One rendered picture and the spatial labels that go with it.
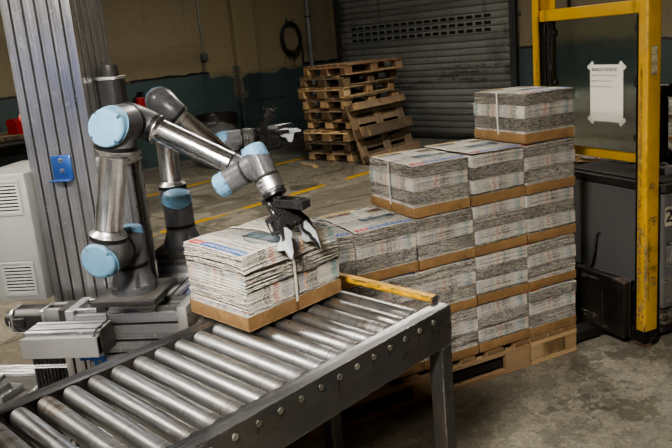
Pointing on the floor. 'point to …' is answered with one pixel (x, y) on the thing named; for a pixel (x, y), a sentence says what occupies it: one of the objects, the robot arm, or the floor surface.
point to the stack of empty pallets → (330, 110)
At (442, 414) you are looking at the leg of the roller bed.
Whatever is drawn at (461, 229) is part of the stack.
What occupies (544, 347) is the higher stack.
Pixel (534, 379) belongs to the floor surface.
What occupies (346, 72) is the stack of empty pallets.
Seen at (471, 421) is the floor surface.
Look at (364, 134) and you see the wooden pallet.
